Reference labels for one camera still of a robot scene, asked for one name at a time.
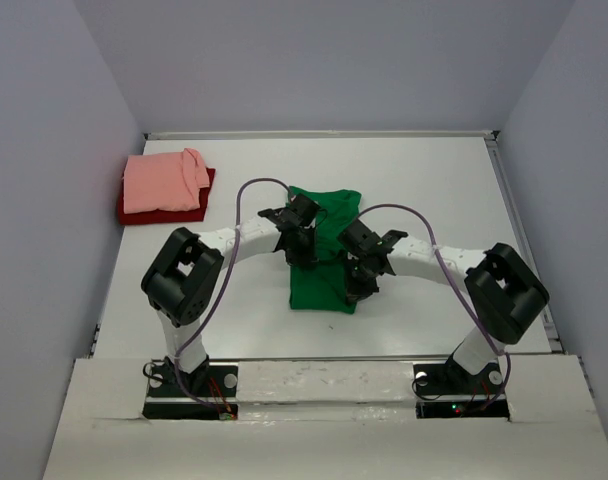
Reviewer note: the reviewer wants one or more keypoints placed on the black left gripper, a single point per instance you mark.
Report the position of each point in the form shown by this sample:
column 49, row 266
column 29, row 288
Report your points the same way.
column 307, row 259

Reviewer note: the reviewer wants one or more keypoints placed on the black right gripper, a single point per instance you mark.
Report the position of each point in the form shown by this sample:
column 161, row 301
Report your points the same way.
column 356, row 291

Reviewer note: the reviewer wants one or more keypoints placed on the green t shirt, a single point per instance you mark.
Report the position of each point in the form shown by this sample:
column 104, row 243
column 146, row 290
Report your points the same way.
column 322, row 288

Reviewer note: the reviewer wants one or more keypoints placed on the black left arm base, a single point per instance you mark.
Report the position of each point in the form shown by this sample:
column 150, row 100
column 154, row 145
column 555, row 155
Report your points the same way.
column 212, row 399

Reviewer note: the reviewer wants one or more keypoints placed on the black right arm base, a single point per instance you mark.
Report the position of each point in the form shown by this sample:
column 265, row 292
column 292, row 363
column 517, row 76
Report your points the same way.
column 459, row 395

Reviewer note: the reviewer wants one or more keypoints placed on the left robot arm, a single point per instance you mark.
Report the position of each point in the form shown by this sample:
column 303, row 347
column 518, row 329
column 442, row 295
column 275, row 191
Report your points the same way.
column 180, row 283

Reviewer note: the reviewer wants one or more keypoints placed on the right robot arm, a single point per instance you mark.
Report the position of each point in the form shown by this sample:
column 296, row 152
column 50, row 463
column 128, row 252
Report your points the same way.
column 497, row 288

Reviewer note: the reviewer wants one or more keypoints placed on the dark red t shirt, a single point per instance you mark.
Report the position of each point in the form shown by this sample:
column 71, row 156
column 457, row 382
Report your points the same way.
column 134, row 218

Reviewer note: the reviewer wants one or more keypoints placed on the pink t shirt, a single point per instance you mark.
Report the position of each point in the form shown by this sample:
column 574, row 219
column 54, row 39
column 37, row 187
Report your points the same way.
column 187, row 158

